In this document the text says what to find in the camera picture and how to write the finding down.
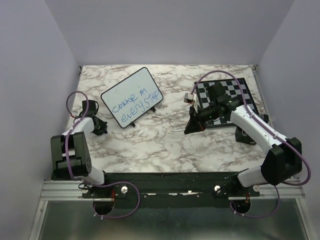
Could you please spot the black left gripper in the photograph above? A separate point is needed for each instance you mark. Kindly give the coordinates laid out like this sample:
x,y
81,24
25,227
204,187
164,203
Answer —
x,y
103,127

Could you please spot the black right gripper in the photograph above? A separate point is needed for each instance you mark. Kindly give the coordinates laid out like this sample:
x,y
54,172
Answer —
x,y
195,123

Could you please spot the black framed whiteboard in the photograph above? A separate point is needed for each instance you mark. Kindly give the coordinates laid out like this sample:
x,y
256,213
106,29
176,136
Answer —
x,y
132,97

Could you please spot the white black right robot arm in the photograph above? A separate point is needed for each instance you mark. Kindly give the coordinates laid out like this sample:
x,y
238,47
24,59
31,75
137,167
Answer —
x,y
282,155

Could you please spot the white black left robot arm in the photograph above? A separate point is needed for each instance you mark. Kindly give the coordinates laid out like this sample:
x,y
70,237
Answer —
x,y
70,154

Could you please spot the black grey chessboard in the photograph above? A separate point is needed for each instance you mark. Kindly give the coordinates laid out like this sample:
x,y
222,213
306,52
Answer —
x,y
231,91

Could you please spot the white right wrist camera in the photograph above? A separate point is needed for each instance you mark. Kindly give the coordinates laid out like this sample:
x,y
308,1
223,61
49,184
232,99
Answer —
x,y
191,99

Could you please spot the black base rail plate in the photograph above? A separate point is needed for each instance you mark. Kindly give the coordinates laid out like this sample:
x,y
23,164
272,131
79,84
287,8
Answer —
x,y
170,190

